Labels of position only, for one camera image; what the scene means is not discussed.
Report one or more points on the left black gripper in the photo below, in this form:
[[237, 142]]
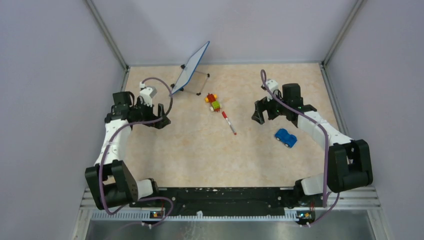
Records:
[[160, 124]]

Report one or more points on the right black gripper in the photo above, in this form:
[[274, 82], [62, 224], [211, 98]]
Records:
[[260, 106]]

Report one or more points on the white whiteboard marker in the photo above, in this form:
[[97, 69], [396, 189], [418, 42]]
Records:
[[229, 123]]

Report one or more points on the blue framed whiteboard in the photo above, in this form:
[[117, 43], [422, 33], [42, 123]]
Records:
[[189, 69]]

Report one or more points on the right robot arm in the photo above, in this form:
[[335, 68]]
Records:
[[347, 162]]

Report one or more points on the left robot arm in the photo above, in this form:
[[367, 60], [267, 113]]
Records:
[[109, 179]]

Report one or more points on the metal whiteboard stand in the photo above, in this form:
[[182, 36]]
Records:
[[195, 83]]

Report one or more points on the blue toy car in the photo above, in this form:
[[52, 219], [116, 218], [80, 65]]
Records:
[[283, 136]]

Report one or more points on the colourful toy brick vehicle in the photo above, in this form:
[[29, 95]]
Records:
[[214, 104]]

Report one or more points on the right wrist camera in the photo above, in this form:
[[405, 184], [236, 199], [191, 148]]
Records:
[[272, 85]]

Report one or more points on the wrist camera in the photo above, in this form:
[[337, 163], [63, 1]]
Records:
[[146, 94], [272, 85]]

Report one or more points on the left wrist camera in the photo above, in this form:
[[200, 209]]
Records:
[[146, 94]]

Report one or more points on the left aluminium frame post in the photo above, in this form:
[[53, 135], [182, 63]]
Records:
[[106, 33]]

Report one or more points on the aluminium frame post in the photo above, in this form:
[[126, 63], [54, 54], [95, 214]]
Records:
[[106, 33], [358, 5]]

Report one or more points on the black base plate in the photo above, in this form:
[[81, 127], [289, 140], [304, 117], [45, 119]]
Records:
[[230, 201]]

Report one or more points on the white slotted cable duct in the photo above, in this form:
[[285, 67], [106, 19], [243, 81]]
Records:
[[146, 215]]

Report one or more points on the right aluminium frame post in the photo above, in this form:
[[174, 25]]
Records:
[[358, 5]]

